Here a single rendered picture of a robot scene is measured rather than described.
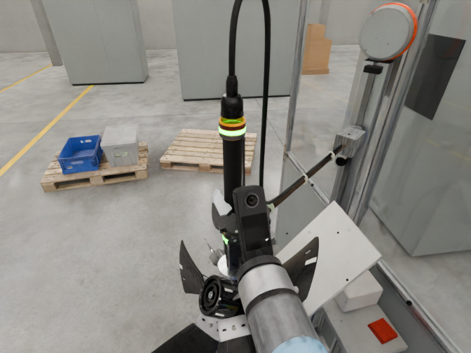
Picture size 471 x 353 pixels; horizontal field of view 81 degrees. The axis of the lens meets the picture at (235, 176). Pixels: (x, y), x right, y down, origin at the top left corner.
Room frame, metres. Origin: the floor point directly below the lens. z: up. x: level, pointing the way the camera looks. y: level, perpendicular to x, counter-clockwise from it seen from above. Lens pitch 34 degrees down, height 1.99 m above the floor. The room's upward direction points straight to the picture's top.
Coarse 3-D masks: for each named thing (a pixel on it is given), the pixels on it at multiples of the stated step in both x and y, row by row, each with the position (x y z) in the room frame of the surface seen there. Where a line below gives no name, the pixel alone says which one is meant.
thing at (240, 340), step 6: (246, 336) 0.39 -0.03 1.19; (222, 342) 0.38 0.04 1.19; (228, 342) 0.37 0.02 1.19; (234, 342) 0.37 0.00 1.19; (240, 342) 0.37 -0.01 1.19; (246, 342) 0.37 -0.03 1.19; (252, 342) 0.37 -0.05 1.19; (222, 348) 0.36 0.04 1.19; (228, 348) 0.36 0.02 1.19; (234, 348) 0.36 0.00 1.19; (240, 348) 0.36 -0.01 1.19; (246, 348) 0.36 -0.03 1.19; (252, 348) 0.36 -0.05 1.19
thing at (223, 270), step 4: (224, 256) 0.44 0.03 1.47; (220, 260) 0.43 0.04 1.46; (224, 260) 0.43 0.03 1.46; (220, 264) 0.42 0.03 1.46; (224, 264) 0.42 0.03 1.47; (220, 268) 0.40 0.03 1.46; (224, 268) 0.40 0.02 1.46; (220, 272) 0.40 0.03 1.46; (224, 272) 0.39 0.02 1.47; (228, 272) 0.39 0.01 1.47; (232, 272) 0.39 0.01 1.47; (236, 272) 0.39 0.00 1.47; (224, 276) 0.39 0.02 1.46; (228, 276) 0.38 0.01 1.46; (232, 276) 0.38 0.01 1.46
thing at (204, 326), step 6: (198, 318) 0.48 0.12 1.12; (204, 318) 0.48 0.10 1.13; (210, 318) 0.48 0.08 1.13; (198, 324) 0.47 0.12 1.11; (204, 324) 0.47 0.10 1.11; (216, 324) 0.46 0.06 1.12; (204, 330) 0.46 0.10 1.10; (210, 330) 0.45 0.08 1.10; (216, 330) 0.45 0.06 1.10; (216, 336) 0.44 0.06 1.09
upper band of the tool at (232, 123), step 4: (220, 120) 0.41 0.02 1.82; (224, 120) 0.43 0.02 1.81; (228, 120) 0.44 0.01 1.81; (232, 120) 0.44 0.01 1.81; (236, 120) 0.44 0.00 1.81; (240, 120) 0.43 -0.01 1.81; (244, 120) 0.41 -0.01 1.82; (224, 124) 0.40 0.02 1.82; (228, 124) 0.40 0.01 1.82; (232, 124) 0.40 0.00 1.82; (236, 124) 0.40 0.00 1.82; (240, 124) 0.40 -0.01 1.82; (220, 128) 0.41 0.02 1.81; (220, 132) 0.41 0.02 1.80; (244, 132) 0.41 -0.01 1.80; (232, 136) 0.40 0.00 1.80; (228, 140) 0.40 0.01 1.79; (232, 140) 0.40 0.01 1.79
